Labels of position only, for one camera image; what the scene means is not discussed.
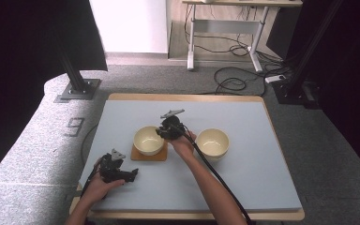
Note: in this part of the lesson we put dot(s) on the cream ceramic bowl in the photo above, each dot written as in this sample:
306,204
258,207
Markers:
148,140
213,143

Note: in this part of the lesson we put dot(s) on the wooden table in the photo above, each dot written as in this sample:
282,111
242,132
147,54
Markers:
184,97

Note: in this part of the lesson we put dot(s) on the person's right hand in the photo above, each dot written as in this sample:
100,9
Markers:
184,145

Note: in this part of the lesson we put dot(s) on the square wooden coaster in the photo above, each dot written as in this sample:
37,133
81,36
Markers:
157,157

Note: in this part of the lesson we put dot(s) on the black curtain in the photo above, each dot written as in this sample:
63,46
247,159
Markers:
350,78
18,62

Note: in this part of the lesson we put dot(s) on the pale blue table pad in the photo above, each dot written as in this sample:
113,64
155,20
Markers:
262,175

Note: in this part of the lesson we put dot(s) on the white metal-legged desk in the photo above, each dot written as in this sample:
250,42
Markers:
228,26

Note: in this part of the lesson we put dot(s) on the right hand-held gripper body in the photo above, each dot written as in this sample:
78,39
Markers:
173,126

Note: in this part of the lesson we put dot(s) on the white power strip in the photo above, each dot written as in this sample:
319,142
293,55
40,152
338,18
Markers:
275,78

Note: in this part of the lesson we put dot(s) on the black metal stand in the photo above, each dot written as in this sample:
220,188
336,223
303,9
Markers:
296,81
75,78

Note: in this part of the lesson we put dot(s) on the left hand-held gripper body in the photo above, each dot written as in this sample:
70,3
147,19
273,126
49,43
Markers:
112,167

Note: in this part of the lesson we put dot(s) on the person's left hand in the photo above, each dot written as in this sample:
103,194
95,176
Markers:
98,189

